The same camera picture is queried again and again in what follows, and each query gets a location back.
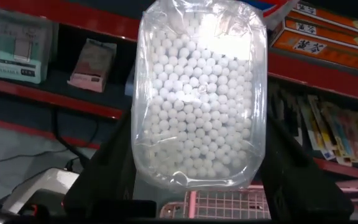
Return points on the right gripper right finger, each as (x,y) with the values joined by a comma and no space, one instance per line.
(297,186)

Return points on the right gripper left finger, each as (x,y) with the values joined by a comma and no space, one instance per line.
(104,180)

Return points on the clear bag of white balls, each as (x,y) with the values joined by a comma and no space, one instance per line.
(197,102)

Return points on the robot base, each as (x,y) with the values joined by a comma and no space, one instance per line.
(33,193)

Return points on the pink shopping cart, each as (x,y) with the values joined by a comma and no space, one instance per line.
(228,203)

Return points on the red shop shelf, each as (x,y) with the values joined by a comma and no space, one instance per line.
(322,77)

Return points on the pink and grey box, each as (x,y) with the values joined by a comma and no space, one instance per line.
(93,65)

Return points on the orange flat box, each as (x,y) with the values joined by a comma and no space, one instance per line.
(322,49)
(328,29)
(334,15)

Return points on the teal and white box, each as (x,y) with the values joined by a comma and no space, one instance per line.
(15,46)

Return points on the red and blue pack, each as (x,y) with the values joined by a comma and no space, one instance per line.
(270,6)

